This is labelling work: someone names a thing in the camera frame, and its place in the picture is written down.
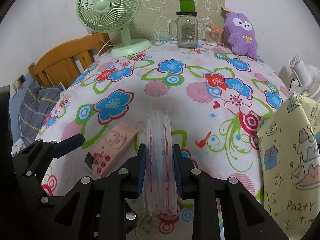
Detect green cartoon board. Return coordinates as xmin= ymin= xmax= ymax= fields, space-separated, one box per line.
xmin=129 ymin=0 xmax=226 ymax=40

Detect clear plastic package red stripes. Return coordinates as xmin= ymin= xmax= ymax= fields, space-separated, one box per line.
xmin=144 ymin=110 xmax=179 ymax=219

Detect green desk fan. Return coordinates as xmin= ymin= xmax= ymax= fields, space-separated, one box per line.
xmin=76 ymin=0 xmax=152 ymax=57

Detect cotton swab jar orange lid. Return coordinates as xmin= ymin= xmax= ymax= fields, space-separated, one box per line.
xmin=204 ymin=25 xmax=224 ymax=46

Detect floral tablecloth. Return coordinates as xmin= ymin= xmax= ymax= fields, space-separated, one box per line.
xmin=38 ymin=39 xmax=289 ymax=201

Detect glass mason jar mug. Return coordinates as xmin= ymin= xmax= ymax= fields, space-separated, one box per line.
xmin=169 ymin=11 xmax=198 ymax=49

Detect purple plush toy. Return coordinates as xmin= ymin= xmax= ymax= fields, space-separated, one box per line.
xmin=225 ymin=12 xmax=258 ymax=59

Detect green cylinder cap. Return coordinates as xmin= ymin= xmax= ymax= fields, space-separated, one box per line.
xmin=179 ymin=0 xmax=195 ymax=12

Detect yellow cartoon fabric bag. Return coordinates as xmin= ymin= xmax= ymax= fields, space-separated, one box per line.
xmin=257 ymin=93 xmax=319 ymax=239

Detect wall power outlet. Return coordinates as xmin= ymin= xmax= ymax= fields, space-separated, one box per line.
xmin=12 ymin=74 xmax=26 ymax=92

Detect grey plaid pillow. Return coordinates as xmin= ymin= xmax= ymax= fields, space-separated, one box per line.
xmin=18 ymin=81 xmax=64 ymax=146

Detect white floor fan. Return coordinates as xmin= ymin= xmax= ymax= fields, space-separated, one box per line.
xmin=289 ymin=55 xmax=320 ymax=102

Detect blue bed sheet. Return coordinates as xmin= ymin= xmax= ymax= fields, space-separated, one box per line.
xmin=9 ymin=77 xmax=34 ymax=156

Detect pink wet wipes pack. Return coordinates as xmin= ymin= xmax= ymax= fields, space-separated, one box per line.
xmin=85 ymin=121 xmax=138 ymax=179

